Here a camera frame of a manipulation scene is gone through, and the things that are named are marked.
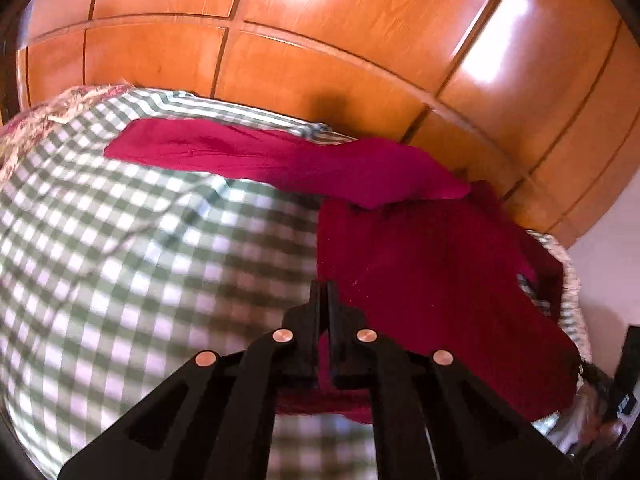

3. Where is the dark red garment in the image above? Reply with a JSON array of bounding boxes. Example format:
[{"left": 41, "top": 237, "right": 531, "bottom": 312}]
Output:
[{"left": 104, "top": 118, "right": 580, "bottom": 421}]

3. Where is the person's right hand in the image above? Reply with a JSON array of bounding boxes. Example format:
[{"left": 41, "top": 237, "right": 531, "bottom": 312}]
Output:
[{"left": 547, "top": 384, "right": 626, "bottom": 464}]

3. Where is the green white checkered bedspread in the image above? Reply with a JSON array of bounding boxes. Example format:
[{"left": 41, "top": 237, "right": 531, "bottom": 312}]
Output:
[{"left": 1, "top": 89, "right": 590, "bottom": 479}]

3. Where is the wooden panelled headboard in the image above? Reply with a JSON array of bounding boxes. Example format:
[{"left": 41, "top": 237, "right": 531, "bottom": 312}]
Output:
[{"left": 1, "top": 0, "right": 639, "bottom": 243}]

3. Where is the floral patterned pillow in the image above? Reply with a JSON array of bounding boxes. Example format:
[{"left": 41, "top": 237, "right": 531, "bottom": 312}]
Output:
[{"left": 0, "top": 82, "right": 134, "bottom": 188}]

